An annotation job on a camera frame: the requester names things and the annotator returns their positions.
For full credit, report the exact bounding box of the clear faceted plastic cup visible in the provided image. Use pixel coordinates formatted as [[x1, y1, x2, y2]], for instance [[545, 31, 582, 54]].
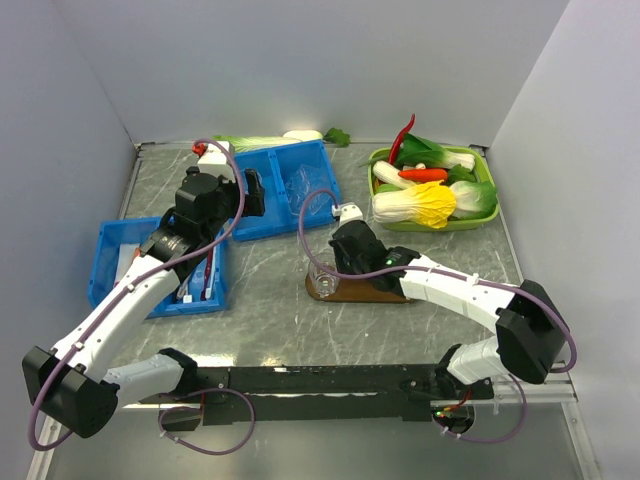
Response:
[[307, 250, 340, 299]]

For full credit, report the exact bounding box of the clear plastic tray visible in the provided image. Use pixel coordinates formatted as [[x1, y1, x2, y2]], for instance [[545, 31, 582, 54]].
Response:
[[283, 164, 332, 225]]

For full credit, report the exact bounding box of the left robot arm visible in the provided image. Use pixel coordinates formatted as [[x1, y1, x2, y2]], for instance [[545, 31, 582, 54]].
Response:
[[22, 167, 265, 451]]

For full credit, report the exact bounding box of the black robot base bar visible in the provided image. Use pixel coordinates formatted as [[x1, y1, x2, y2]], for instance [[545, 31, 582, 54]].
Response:
[[142, 364, 494, 426]]

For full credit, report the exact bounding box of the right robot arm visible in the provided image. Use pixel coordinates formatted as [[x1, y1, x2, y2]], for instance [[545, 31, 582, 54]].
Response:
[[329, 220, 567, 399]]

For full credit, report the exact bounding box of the wooden oval tray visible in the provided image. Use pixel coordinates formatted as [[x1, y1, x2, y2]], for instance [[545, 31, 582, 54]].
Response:
[[305, 275, 412, 304]]

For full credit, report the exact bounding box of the white toothbrush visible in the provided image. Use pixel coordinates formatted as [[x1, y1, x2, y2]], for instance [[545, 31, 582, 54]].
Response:
[[175, 279, 192, 303]]

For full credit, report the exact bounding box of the red toothbrush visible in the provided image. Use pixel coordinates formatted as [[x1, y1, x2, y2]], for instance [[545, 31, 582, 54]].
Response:
[[200, 250, 214, 301]]

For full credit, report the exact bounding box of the green napa cabbage toy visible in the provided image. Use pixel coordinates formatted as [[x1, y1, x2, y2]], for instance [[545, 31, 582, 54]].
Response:
[[212, 135, 301, 152]]

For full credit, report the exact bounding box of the white corn toy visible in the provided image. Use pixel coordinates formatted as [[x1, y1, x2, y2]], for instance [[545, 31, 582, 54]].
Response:
[[372, 161, 417, 189]]

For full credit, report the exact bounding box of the blue bin with cups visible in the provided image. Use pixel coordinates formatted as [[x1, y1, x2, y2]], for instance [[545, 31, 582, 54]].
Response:
[[232, 140, 341, 241]]

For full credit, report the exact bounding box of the yellow napa cabbage toy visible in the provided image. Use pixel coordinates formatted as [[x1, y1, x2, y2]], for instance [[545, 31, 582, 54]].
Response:
[[372, 182, 456, 229]]

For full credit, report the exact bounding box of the orange carrot toy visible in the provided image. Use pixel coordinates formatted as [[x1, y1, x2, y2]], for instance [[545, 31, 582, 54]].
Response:
[[399, 168, 448, 183]]

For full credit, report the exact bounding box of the blue bin with toiletries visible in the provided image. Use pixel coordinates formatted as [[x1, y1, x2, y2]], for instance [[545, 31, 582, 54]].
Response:
[[87, 217, 228, 319]]

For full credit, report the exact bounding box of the red chili pepper toy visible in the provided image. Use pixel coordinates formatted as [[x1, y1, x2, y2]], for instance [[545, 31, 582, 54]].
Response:
[[388, 114, 416, 165]]

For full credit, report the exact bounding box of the green bok choy toy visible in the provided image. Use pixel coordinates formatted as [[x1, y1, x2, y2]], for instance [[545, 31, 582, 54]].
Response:
[[359, 132, 476, 171]]

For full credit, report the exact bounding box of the green leaf toy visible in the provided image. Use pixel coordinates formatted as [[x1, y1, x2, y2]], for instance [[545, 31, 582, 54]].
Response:
[[323, 127, 351, 148]]

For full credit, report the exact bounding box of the white radish toy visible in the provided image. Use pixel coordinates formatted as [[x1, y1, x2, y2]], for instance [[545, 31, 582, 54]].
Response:
[[283, 129, 324, 142]]

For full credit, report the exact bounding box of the green white cabbage toy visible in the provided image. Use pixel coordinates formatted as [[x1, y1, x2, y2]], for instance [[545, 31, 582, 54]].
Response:
[[450, 181, 498, 220]]

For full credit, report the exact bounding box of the green vegetable basket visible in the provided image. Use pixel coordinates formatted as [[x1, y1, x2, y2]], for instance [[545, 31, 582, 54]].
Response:
[[364, 145, 500, 232]]

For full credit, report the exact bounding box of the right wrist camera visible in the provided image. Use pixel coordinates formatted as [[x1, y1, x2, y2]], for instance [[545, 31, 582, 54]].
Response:
[[331, 202, 363, 227]]

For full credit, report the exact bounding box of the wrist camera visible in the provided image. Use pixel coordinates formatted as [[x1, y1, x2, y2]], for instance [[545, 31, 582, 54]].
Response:
[[192, 142, 236, 183], [331, 202, 363, 227]]

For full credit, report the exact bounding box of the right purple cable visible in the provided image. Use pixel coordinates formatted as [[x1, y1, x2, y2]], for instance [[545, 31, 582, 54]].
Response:
[[297, 188, 581, 444]]

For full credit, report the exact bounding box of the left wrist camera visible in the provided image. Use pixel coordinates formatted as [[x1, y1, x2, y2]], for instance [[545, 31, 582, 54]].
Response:
[[192, 142, 236, 183]]

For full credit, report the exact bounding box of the aluminium rail frame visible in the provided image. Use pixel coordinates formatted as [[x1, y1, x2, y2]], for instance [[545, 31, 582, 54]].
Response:
[[27, 142, 599, 480]]

